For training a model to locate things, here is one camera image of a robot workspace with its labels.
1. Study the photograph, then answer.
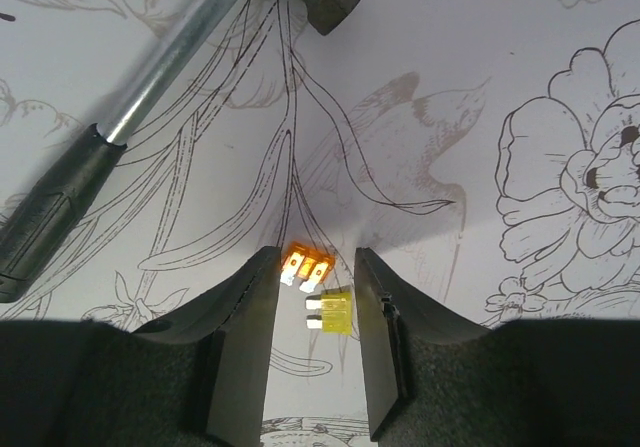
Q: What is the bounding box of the hammer with black handle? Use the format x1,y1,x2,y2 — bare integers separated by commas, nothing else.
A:
1,0,360,303

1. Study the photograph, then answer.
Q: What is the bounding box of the orange blade fuse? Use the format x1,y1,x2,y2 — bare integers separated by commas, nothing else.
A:
280,242,335,294

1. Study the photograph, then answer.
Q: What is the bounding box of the yellow blade fuse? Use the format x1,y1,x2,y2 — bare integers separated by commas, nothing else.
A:
305,291,353,336

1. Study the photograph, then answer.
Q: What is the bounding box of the floral patterned table mat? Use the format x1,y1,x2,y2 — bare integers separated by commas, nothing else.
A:
0,0,640,447

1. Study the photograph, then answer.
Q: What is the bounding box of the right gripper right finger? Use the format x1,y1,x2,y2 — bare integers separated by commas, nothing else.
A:
354,248,639,446

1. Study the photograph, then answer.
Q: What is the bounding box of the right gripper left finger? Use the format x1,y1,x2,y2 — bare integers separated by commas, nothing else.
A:
1,246,281,446

